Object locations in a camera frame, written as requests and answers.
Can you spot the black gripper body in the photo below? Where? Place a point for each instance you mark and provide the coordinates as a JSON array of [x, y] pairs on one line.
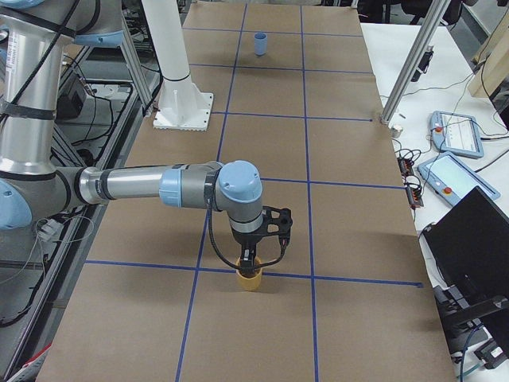
[[244, 239]]

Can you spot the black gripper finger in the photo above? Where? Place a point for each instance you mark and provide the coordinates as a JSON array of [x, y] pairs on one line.
[[251, 260], [243, 261]]

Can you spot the yellow cup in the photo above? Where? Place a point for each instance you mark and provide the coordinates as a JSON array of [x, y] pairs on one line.
[[250, 281]]

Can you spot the blue cup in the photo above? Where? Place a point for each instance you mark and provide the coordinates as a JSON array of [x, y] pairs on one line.
[[260, 43]]

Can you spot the small metal cylinder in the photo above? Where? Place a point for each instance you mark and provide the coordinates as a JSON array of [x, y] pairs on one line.
[[396, 131]]

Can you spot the near teach pendant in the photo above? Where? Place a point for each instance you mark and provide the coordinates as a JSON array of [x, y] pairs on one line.
[[452, 179]]

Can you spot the teach pendant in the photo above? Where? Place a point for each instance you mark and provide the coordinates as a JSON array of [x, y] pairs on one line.
[[452, 179], [456, 133]]

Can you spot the black laptop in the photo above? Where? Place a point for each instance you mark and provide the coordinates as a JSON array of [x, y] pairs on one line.
[[470, 246]]

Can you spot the far teach pendant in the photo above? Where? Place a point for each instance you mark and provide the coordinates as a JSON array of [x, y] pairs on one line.
[[456, 133]]

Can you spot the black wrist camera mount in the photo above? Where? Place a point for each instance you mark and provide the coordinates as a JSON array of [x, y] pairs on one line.
[[277, 222]]

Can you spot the white pedestal column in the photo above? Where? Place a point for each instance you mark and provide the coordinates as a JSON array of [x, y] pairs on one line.
[[181, 104]]

